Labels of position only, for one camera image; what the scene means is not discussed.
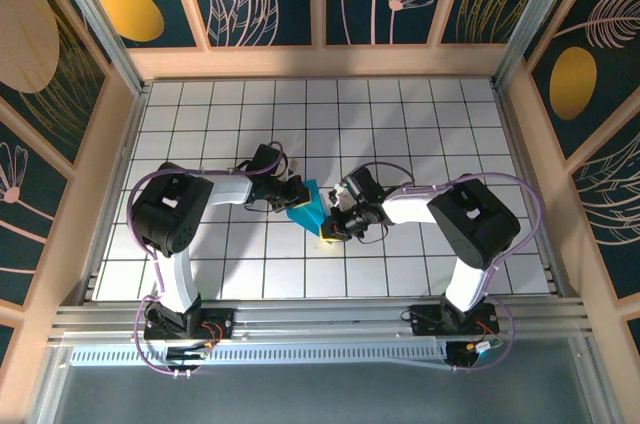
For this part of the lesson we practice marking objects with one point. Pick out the blue paper sheet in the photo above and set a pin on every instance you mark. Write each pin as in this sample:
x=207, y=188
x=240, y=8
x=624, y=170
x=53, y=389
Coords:
x=305, y=218

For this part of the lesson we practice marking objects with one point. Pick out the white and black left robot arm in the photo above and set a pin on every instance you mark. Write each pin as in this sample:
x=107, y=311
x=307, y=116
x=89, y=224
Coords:
x=170, y=214

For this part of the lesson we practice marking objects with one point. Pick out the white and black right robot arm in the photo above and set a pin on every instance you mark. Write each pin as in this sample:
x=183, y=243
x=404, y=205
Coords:
x=472, y=221

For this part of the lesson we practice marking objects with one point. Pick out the black right controller box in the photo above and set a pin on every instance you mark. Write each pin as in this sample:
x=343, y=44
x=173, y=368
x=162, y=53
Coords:
x=462, y=354

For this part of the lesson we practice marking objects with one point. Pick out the black controller box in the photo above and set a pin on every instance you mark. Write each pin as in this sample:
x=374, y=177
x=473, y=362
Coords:
x=462, y=354
x=187, y=356

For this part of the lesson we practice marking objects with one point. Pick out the black left controller box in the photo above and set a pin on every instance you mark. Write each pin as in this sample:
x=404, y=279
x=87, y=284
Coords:
x=187, y=356

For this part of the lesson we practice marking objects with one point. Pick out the aluminium frame rail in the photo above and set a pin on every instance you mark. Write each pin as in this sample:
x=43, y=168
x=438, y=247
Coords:
x=320, y=319

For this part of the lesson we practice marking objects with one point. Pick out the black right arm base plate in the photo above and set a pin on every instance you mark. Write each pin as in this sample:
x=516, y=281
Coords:
x=425, y=319

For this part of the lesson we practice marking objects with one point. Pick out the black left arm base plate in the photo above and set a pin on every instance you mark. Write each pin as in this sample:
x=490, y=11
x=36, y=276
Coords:
x=225, y=316

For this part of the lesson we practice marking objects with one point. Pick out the aluminium table side rail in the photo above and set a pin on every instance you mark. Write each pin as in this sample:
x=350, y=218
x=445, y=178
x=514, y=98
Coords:
x=128, y=144
x=516, y=144

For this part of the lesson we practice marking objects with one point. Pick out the aluminium corner post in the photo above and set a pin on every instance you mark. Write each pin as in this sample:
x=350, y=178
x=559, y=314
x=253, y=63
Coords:
x=538, y=9
x=99, y=19

